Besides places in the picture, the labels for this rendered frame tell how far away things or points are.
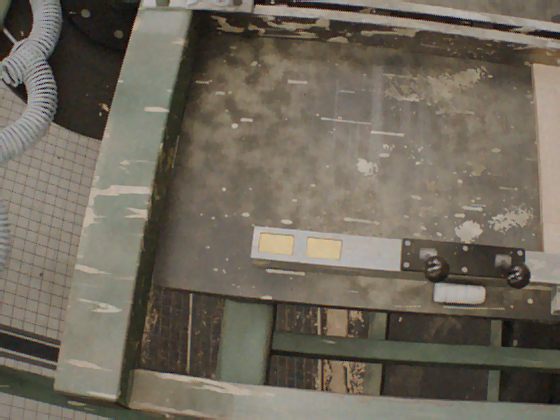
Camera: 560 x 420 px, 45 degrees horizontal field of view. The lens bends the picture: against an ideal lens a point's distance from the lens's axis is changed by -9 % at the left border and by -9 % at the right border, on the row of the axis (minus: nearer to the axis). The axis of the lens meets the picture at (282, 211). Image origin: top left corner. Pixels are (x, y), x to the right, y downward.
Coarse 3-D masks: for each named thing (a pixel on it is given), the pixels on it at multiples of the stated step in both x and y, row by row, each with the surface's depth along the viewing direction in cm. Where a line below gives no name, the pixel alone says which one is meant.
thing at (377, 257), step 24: (336, 240) 108; (360, 240) 108; (384, 240) 108; (264, 264) 109; (288, 264) 108; (312, 264) 107; (336, 264) 106; (360, 264) 106; (384, 264) 106; (528, 264) 105; (552, 264) 105; (528, 288) 107; (552, 288) 107
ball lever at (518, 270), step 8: (496, 256) 104; (504, 256) 104; (496, 264) 104; (504, 264) 101; (512, 264) 94; (520, 264) 93; (512, 272) 93; (520, 272) 93; (528, 272) 93; (512, 280) 93; (520, 280) 93; (528, 280) 93; (520, 288) 94
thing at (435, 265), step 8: (424, 248) 105; (424, 256) 104; (432, 256) 95; (440, 256) 94; (424, 264) 95; (432, 264) 94; (440, 264) 93; (448, 264) 94; (424, 272) 95; (432, 272) 93; (440, 272) 93; (448, 272) 94; (432, 280) 94; (440, 280) 94
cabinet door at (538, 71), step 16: (544, 80) 121; (544, 96) 120; (544, 112) 118; (544, 128) 117; (544, 144) 116; (544, 160) 115; (544, 176) 113; (544, 192) 112; (544, 208) 111; (544, 224) 110; (544, 240) 109
